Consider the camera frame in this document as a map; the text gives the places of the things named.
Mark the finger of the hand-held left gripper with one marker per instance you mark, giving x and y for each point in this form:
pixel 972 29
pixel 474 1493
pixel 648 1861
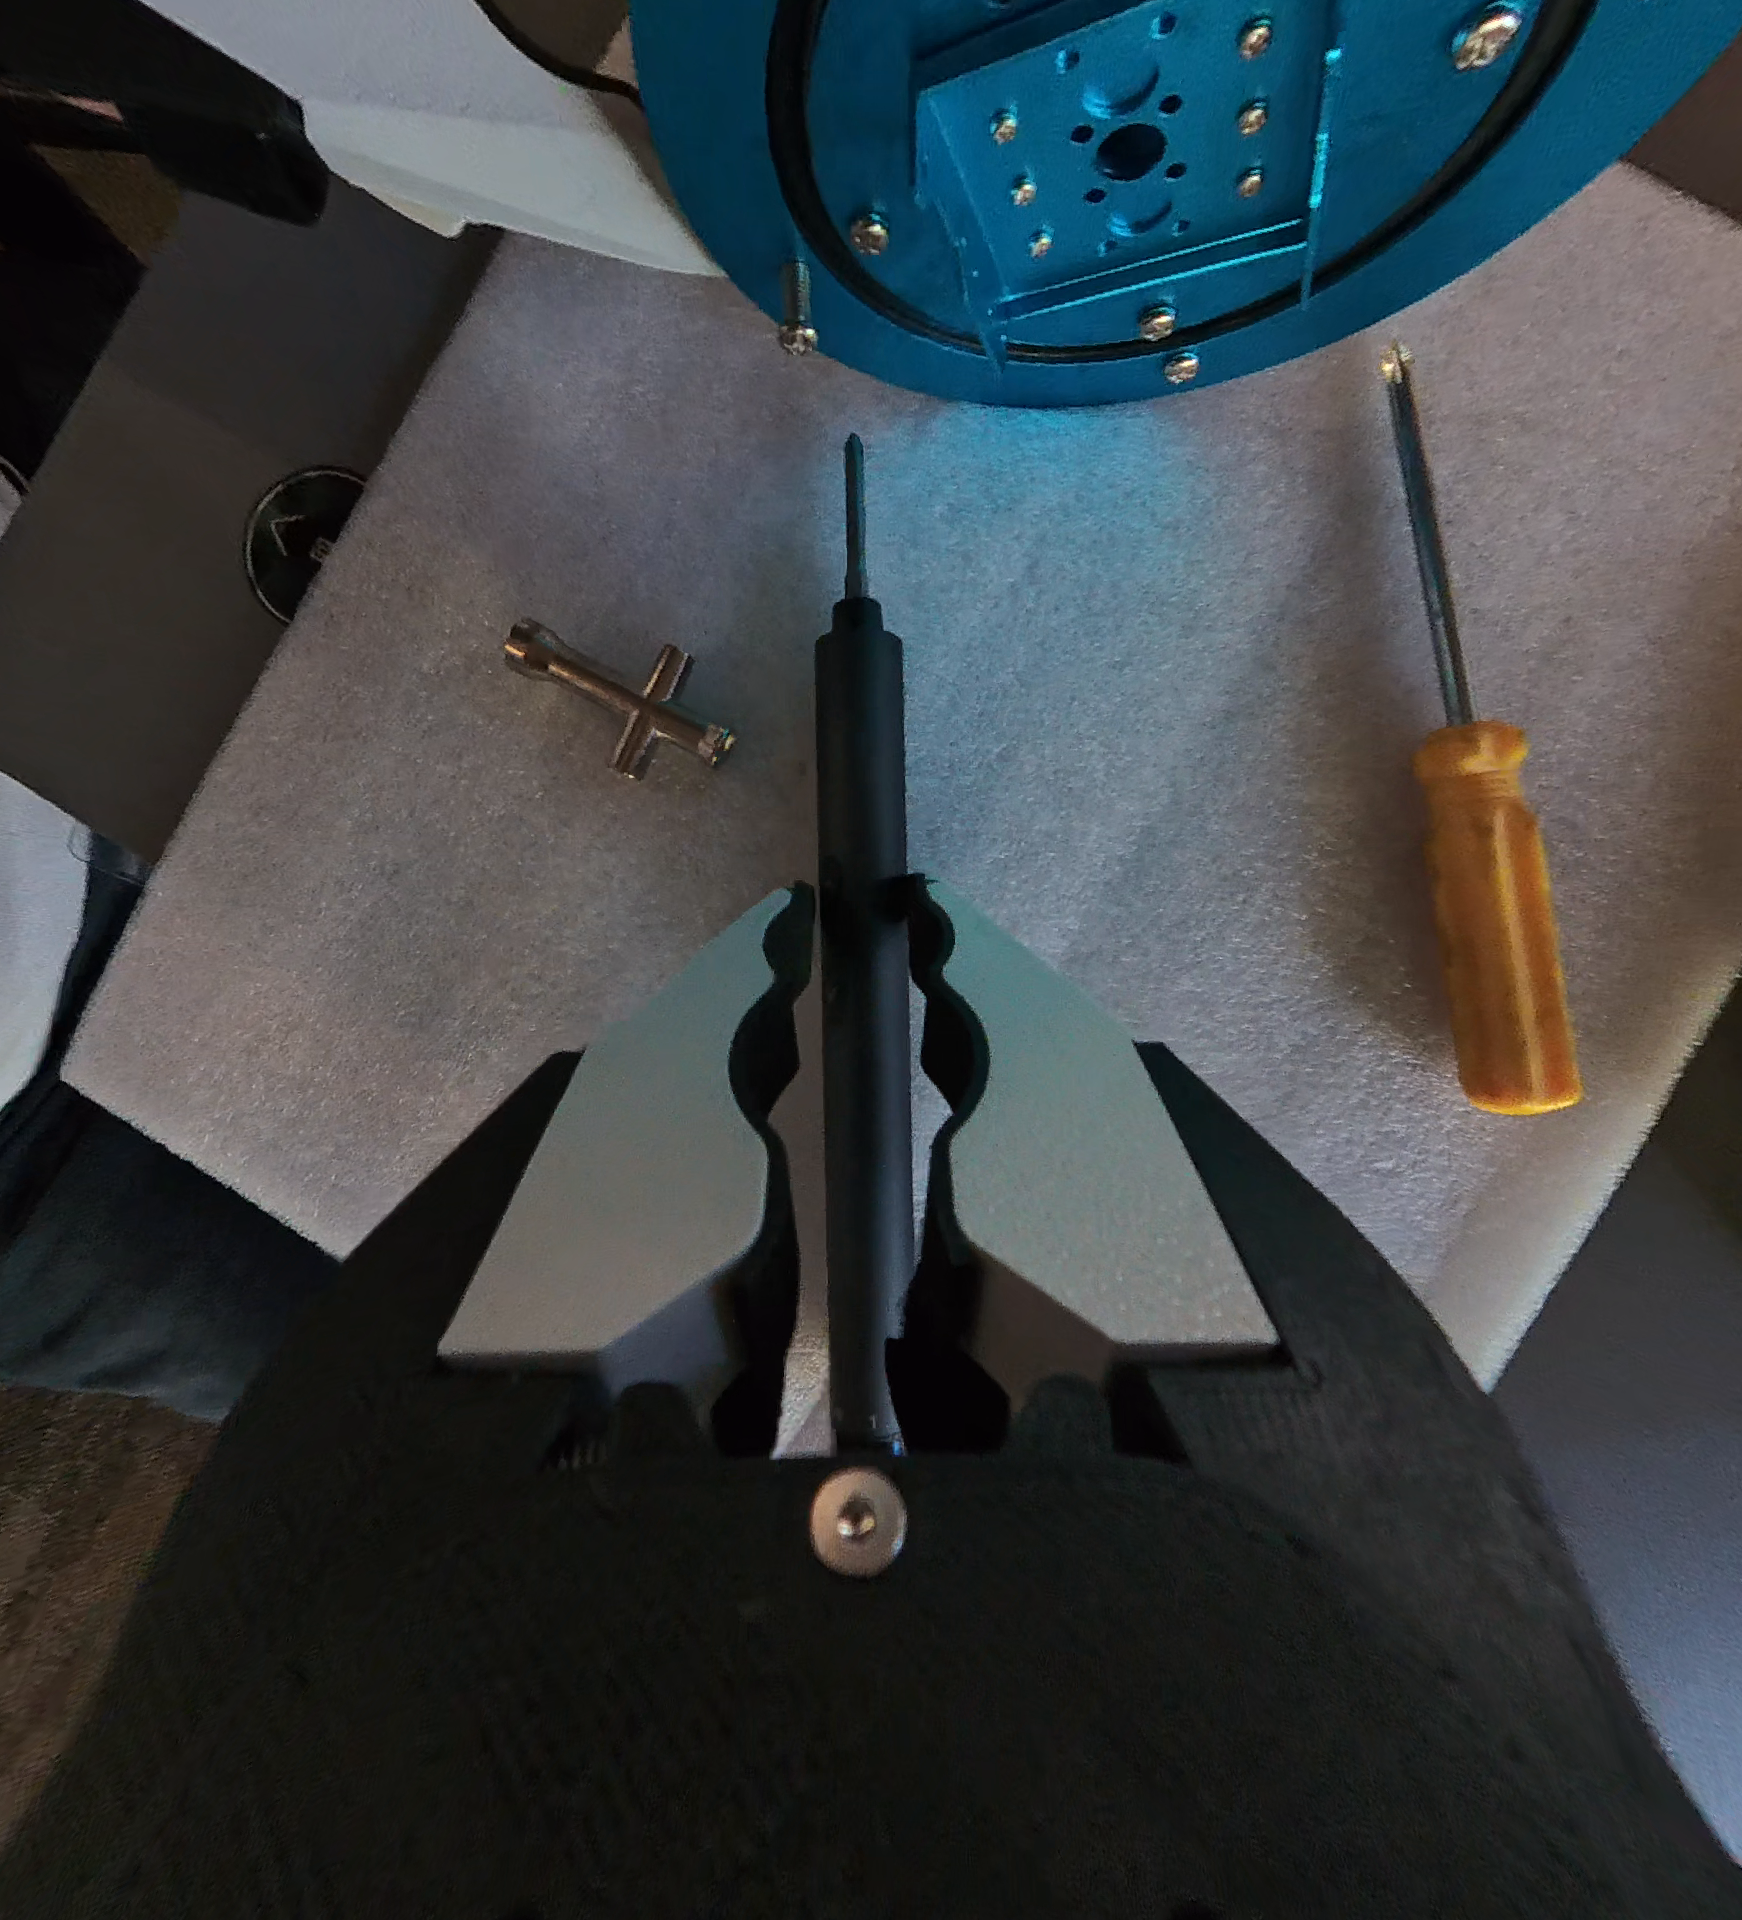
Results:
pixel 587 38
pixel 436 135

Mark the person's jeans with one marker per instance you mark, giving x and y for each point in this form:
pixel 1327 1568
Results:
pixel 137 1275

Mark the metal cross wrench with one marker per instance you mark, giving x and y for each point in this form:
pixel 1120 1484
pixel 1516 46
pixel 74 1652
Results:
pixel 630 705

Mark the white foam sheet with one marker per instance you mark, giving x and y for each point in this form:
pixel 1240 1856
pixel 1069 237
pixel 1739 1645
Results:
pixel 510 976

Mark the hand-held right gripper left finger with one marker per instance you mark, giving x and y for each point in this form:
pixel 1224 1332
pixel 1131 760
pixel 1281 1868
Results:
pixel 616 1200

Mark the blue round metal turntable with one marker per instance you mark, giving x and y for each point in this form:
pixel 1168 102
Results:
pixel 707 151

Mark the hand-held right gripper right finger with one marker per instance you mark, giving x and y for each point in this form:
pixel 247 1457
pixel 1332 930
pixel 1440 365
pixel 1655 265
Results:
pixel 1110 1200

